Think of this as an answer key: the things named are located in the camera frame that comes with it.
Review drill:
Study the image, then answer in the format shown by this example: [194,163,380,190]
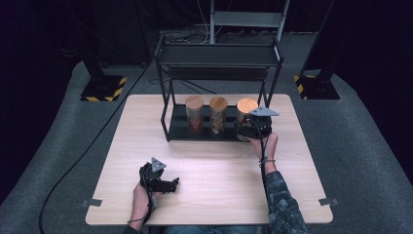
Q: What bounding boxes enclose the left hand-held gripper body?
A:
[139,157,169,193]

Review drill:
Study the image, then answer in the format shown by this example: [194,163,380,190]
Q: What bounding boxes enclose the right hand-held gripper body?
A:
[242,106,280,140]

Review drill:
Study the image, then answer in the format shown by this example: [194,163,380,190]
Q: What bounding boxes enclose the wooden-lid jar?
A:
[235,97,259,142]
[208,96,229,135]
[184,96,206,135]

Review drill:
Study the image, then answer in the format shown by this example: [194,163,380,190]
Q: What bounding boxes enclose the black metal shelf rack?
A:
[154,34,284,144]

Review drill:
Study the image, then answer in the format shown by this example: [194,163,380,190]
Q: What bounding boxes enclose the person's right hand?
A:
[249,132,280,164]

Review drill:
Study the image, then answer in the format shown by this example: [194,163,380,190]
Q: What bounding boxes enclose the person's left hand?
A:
[131,182,157,215]

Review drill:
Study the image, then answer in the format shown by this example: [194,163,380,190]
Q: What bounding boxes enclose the person's blue jeans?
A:
[165,225,269,234]

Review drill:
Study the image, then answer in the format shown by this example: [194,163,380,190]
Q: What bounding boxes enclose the black yellow-striped stand base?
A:
[293,58,341,100]
[80,59,129,102]

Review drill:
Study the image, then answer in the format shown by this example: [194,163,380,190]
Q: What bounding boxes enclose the left hand-held gripper cable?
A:
[126,188,158,226]

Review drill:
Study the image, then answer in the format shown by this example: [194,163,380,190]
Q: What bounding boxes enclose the hand-held gripper cable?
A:
[126,188,158,226]
[255,120,277,199]

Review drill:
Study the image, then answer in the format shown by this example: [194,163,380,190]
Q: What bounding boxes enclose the right hand-held gripper cable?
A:
[255,120,277,199]

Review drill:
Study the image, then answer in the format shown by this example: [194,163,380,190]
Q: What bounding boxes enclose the thin black floor cable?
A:
[148,77,217,96]

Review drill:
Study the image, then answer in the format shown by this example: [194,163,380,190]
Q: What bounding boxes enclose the long black floor cable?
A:
[38,59,154,234]

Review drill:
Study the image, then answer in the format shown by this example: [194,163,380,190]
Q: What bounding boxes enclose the grey table bracket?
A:
[319,197,339,207]
[81,198,103,208]

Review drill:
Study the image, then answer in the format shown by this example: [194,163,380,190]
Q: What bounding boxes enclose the grey metal stand frame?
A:
[208,0,291,45]

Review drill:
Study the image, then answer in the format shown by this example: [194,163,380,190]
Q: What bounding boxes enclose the tangle of floor cables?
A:
[160,0,212,45]

